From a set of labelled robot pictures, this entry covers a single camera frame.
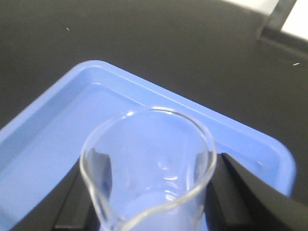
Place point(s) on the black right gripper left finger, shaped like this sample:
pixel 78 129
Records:
pixel 77 212

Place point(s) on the blue plastic tray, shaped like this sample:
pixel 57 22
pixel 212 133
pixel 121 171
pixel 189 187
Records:
pixel 41 145

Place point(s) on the clear glass beaker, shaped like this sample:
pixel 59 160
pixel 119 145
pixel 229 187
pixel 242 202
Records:
pixel 148 170

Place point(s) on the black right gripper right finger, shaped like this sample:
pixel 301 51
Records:
pixel 237 200

